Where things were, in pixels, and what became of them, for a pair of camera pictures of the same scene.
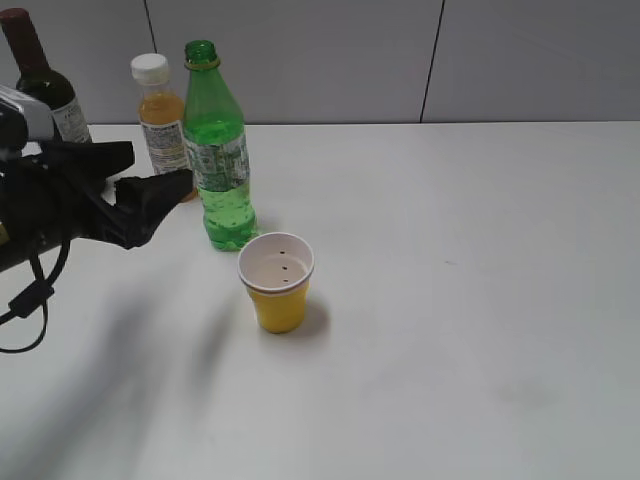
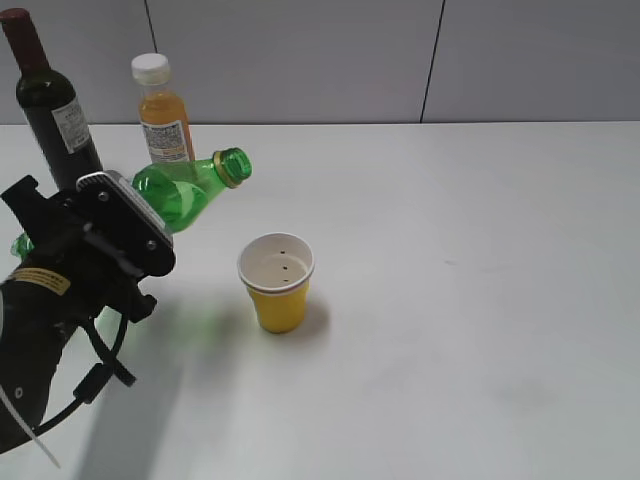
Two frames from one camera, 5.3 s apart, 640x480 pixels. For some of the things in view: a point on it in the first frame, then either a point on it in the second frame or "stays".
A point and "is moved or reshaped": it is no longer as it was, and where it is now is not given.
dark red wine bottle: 39,80 stays
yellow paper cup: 276,270 stays
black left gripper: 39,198 to 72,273
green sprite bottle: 215,139 is moved or reshaped
